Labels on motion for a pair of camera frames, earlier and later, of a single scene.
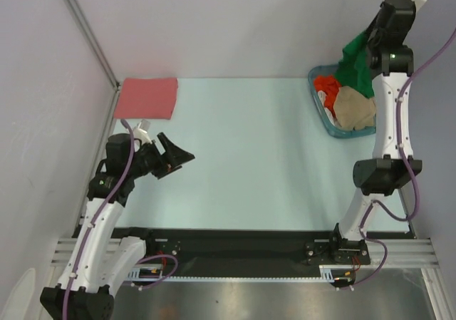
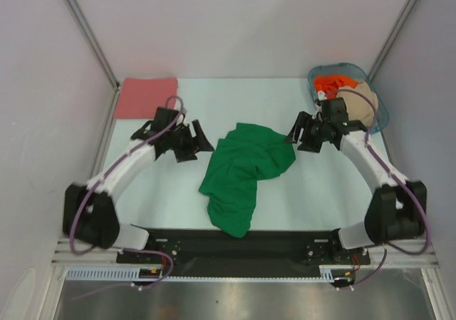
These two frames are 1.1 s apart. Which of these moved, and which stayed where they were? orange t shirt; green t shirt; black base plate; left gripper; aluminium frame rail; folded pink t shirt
Moved: green t shirt; left gripper
Stayed: aluminium frame rail; orange t shirt; folded pink t shirt; black base plate
